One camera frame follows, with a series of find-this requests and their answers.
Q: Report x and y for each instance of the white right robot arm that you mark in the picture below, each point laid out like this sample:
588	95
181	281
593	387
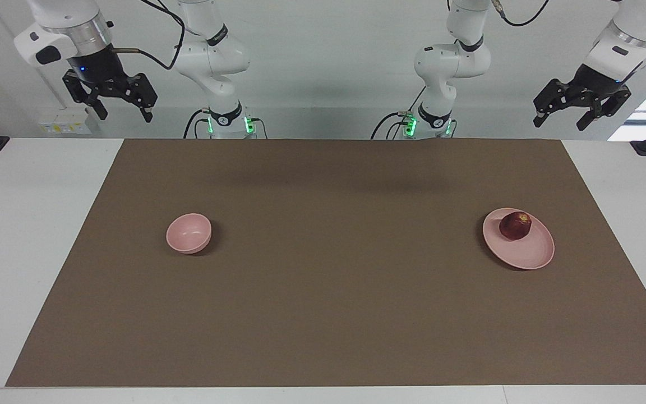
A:
211	56

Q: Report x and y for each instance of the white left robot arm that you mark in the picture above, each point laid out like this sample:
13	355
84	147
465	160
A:
452	62

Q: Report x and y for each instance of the pink plate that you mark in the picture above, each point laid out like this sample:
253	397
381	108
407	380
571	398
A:
525	252

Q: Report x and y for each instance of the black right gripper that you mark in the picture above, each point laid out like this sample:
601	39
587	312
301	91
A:
96	70

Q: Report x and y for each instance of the pink bowl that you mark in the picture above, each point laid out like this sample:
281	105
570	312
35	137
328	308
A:
188	233

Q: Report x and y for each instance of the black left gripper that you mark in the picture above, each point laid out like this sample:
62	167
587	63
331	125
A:
598	81

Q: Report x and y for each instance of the white wall socket box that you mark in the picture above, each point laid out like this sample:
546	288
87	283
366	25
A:
65	123

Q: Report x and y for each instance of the brown table mat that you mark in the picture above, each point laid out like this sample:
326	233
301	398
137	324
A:
323	303

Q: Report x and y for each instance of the dark red apple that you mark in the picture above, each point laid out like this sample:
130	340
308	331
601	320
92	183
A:
515	226

